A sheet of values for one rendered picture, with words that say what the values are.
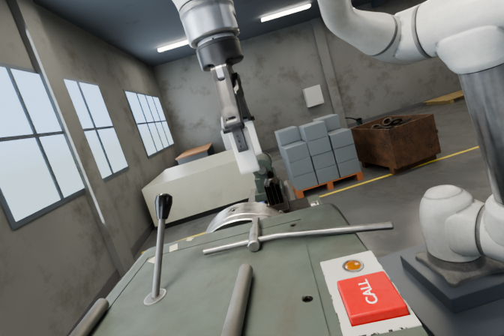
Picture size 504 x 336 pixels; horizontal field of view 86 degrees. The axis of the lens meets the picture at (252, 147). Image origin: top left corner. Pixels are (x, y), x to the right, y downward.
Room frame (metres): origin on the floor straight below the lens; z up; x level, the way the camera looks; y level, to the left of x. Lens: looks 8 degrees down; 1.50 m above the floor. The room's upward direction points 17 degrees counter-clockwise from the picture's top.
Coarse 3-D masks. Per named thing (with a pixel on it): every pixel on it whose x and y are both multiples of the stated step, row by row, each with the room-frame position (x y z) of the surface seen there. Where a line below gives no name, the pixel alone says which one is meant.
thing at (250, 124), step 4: (248, 124) 0.54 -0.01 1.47; (252, 124) 0.54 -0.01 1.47; (248, 128) 0.54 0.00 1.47; (252, 128) 0.54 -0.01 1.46; (252, 132) 0.54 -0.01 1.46; (252, 136) 0.54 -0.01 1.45; (256, 136) 0.54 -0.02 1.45; (252, 140) 0.54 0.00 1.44; (256, 140) 0.54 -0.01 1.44; (256, 144) 0.54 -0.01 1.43; (256, 148) 0.54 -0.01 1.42; (260, 148) 0.54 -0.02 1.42; (256, 152) 0.54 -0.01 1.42; (260, 152) 0.54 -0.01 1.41
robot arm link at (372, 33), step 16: (320, 0) 0.51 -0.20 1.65; (336, 0) 0.50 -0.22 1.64; (336, 16) 0.55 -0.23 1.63; (352, 16) 0.59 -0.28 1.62; (368, 16) 0.63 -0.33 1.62; (384, 16) 0.65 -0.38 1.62; (336, 32) 0.62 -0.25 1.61; (352, 32) 0.62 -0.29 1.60; (368, 32) 0.63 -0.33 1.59; (384, 32) 0.64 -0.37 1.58; (368, 48) 0.66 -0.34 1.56; (384, 48) 0.66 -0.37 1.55
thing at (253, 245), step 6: (258, 216) 0.57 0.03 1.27; (252, 222) 0.54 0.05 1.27; (258, 222) 0.54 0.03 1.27; (252, 228) 0.51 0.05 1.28; (258, 228) 0.51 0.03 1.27; (252, 234) 0.48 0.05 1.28; (258, 234) 0.49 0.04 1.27; (252, 240) 0.46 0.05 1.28; (258, 240) 0.46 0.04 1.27; (252, 246) 0.46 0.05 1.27; (258, 246) 0.45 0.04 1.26
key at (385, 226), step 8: (360, 224) 0.42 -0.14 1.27; (368, 224) 0.41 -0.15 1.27; (376, 224) 0.41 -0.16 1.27; (384, 224) 0.40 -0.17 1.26; (392, 224) 0.40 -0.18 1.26; (280, 232) 0.47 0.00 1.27; (288, 232) 0.46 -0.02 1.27; (296, 232) 0.45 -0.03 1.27; (304, 232) 0.45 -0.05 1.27; (312, 232) 0.44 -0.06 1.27; (320, 232) 0.44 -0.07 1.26; (328, 232) 0.43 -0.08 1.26; (336, 232) 0.43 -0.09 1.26; (344, 232) 0.42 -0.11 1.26; (264, 240) 0.47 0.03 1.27; (272, 240) 0.47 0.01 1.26; (208, 248) 0.48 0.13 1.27; (216, 248) 0.48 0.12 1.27; (224, 248) 0.48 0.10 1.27; (232, 248) 0.48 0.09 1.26
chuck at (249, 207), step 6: (240, 204) 0.78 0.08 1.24; (246, 204) 0.77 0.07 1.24; (252, 204) 0.77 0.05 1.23; (258, 204) 0.77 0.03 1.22; (264, 204) 0.78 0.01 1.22; (228, 210) 0.77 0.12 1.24; (240, 210) 0.74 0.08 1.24; (246, 210) 0.73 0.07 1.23; (252, 210) 0.73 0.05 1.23; (258, 210) 0.73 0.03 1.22; (264, 210) 0.73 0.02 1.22; (270, 210) 0.75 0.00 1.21; (216, 216) 0.80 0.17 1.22; (222, 216) 0.75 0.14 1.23; (228, 216) 0.72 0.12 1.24; (270, 216) 0.70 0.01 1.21; (216, 222) 0.73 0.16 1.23; (210, 228) 0.72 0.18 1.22
